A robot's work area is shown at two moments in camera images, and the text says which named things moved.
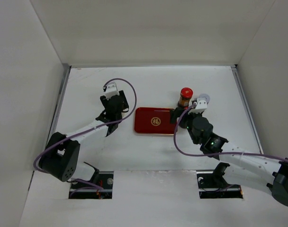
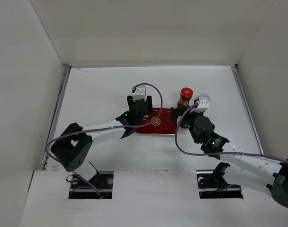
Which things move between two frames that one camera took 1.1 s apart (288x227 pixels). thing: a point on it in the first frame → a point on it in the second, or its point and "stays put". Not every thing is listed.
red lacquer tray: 151,120 stays put
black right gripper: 175,114 stays put
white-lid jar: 205,96 stays put
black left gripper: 105,100 → 148,110
